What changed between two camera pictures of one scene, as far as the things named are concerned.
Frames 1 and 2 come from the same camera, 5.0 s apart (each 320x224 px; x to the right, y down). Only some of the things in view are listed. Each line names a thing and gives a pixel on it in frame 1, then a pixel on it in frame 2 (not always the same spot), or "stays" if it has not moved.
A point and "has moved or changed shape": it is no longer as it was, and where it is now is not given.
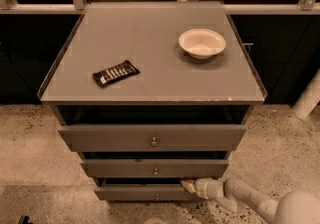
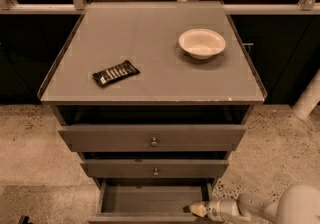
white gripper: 202,187 → 217,208
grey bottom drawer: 142,192 has moved or changed shape
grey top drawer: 152,137 stays
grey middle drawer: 154,168 stays
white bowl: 202,43 stays
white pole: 309,99 stays
